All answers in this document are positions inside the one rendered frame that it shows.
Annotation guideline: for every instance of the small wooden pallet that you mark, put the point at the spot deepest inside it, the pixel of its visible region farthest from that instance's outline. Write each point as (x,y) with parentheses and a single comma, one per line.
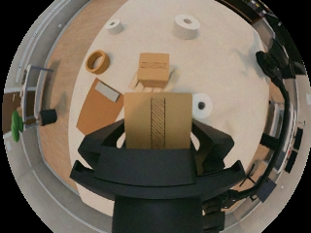
(168,87)

